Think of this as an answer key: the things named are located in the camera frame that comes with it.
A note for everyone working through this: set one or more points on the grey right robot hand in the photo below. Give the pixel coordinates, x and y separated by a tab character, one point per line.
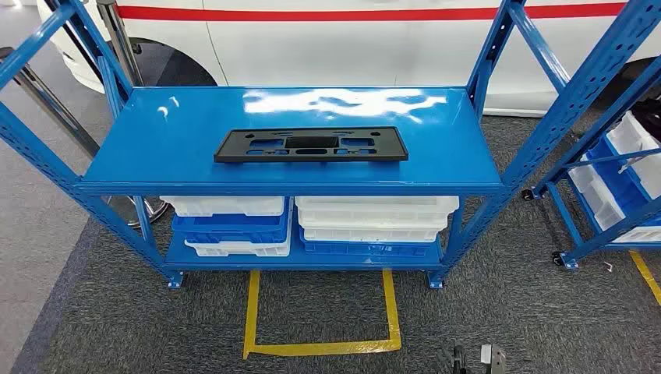
457	361

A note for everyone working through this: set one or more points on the black plastic plate bracket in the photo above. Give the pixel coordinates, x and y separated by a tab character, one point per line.
310	142

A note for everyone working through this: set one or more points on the blue metal shelf rack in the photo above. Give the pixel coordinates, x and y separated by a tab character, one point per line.
155	155
564	217

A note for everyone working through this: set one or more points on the yellow floor tape square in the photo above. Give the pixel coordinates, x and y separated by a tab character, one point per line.
645	276
320	349

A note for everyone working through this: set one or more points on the wide blue plastic bin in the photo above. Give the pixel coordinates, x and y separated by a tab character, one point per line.
361	249

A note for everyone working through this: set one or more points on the small white floor scrap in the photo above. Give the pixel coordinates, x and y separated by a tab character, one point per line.
607	266

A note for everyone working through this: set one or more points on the black bulky object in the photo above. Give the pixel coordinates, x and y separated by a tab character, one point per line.
648	116

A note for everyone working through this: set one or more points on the white car with red stripe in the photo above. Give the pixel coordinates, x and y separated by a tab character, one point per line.
310	51

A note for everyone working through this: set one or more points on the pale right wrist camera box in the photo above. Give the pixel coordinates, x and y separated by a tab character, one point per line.
485	354

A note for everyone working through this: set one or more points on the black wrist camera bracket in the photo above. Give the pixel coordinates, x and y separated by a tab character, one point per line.
498	361

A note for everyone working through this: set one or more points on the chrome stanchion post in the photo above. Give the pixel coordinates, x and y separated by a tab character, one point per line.
54	106
121	46

